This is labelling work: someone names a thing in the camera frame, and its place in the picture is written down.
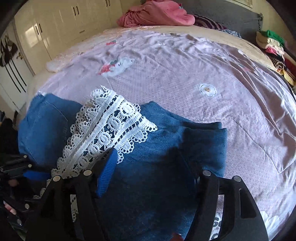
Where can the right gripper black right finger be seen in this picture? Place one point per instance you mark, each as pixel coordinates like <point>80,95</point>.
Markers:
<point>190,174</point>

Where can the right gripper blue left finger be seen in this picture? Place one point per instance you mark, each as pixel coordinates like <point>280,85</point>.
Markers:
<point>106,171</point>

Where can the blue lace-trimmed denim pants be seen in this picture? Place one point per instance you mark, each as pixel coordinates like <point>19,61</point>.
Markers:
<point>146,198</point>

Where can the lilac quilted bedspread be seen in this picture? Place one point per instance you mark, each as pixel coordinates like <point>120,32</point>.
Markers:
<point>203,81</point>

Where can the cream glossy wardrobe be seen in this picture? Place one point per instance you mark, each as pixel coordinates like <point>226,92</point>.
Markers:
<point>47,28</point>

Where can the stack of folded clothes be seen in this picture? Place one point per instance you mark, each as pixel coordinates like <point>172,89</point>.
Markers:
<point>274,46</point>

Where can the striped purple pillow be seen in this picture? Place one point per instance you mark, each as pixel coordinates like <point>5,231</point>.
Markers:
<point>202,21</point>

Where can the pink crumpled blanket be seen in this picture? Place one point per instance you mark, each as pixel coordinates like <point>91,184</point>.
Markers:
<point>156,13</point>

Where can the grey padded headboard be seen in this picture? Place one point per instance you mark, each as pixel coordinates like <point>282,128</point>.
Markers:
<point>238,20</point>

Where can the wall painting with tree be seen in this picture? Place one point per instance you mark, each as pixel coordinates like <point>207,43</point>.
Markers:
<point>244,3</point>

